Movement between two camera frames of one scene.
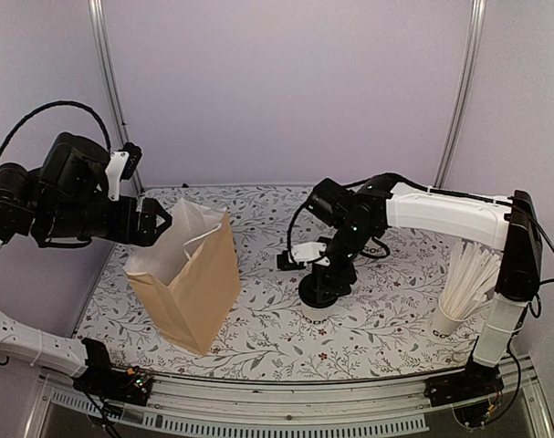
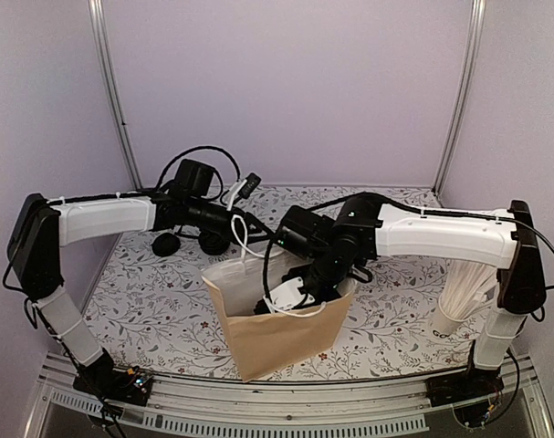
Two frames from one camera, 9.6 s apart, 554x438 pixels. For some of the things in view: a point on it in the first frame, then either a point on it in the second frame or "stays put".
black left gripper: [145, 234] → [244, 230]
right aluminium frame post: [473, 59] stays put
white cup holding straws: [443, 326] stays put
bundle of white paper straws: [472, 276] stays put
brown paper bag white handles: [189, 285] → [261, 343]
